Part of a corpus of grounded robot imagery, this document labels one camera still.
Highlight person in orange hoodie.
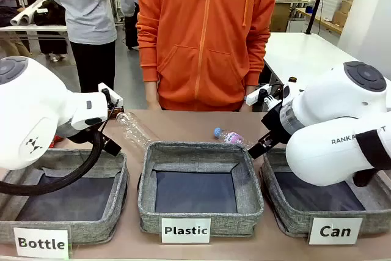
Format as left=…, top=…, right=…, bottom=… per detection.
left=136, top=0, right=277, bottom=112

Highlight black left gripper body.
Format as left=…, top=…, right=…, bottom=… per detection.
left=102, top=134, right=122, bottom=157

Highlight black bag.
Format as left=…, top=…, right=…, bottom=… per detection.
left=32, top=0, right=67, bottom=26

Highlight black tripod pole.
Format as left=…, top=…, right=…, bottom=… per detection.
left=305, top=0, right=331, bottom=35

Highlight white Bottle label card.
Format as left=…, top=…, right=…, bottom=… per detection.
left=13, top=226, right=71, bottom=259

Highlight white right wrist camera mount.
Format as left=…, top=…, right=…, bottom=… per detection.
left=246, top=83, right=290, bottom=109

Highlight grey fabric basket labelled Plastic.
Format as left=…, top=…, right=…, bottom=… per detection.
left=137, top=141, right=265, bottom=238

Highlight wooden top bench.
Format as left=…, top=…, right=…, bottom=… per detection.
left=295, top=7, right=343, bottom=34

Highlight white background workbench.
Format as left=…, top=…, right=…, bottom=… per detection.
left=0, top=24, right=74, bottom=66

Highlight grey fabric basket labelled Bottle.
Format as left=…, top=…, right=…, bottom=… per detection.
left=0, top=148, right=129, bottom=245

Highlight black right arm cable wrap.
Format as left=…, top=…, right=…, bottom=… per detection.
left=353, top=129, right=391, bottom=188

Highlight pink-label plastic bottle blue cap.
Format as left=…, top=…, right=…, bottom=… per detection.
left=213, top=127, right=256, bottom=151

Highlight large white table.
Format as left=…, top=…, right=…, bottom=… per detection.
left=262, top=31, right=367, bottom=86

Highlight white paper roll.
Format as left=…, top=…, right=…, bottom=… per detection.
left=10, top=0, right=52, bottom=26

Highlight person's right hand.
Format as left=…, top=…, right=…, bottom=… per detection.
left=144, top=82, right=162, bottom=111

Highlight person in grey sweatshirt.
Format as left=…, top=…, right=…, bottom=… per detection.
left=40, top=0, right=137, bottom=94

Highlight clear unlabelled plastic bottle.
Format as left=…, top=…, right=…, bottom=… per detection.
left=115, top=111, right=161, bottom=155

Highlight stacked cardboard boxes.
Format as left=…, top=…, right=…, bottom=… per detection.
left=331, top=0, right=357, bottom=28

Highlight white Plastic label card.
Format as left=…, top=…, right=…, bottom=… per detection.
left=161, top=217, right=211, bottom=244

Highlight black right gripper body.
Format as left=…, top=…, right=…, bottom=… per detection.
left=261, top=103, right=294, bottom=152

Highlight white Can label card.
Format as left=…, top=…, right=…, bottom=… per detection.
left=308, top=217, right=364, bottom=246

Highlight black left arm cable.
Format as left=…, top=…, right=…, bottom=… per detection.
left=0, top=106, right=122, bottom=196

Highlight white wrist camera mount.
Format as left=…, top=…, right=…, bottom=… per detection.
left=246, top=83, right=290, bottom=109
left=97, top=83, right=124, bottom=112

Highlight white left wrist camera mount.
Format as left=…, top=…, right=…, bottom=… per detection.
left=97, top=83, right=124, bottom=112

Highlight grey fabric basket labelled Can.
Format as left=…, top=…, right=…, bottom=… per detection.
left=261, top=147, right=391, bottom=239

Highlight person in dark clothes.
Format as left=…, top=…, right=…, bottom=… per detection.
left=123, top=4, right=141, bottom=51

